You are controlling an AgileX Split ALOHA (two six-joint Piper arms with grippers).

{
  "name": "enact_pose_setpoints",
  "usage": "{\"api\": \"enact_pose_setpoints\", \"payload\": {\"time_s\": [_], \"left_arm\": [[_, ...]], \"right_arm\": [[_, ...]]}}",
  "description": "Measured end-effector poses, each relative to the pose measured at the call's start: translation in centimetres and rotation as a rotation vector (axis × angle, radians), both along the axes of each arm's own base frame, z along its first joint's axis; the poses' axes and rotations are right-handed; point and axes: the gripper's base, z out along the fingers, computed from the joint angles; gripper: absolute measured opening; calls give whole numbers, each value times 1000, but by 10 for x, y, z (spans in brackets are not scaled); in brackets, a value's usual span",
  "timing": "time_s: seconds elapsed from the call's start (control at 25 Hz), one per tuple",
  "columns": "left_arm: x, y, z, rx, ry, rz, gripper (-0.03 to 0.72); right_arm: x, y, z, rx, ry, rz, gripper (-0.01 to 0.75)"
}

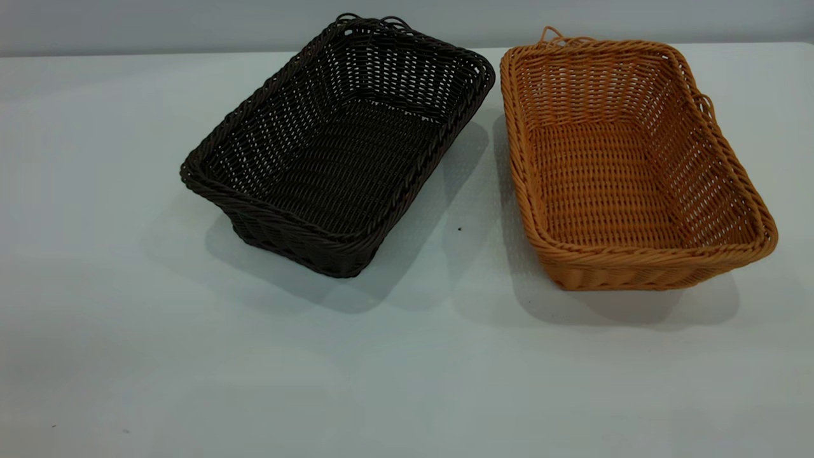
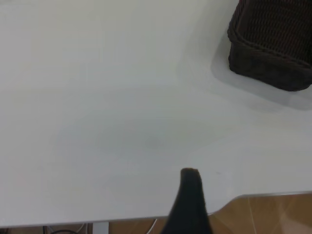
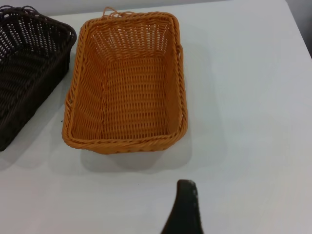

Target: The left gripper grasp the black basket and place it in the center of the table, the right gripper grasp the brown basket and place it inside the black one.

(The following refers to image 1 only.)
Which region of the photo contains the black woven wicker basket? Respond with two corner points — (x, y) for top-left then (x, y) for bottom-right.
(180, 13), (496, 279)

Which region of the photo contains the orange woven wicker basket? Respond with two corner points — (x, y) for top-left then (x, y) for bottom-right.
(500, 27), (778, 292)

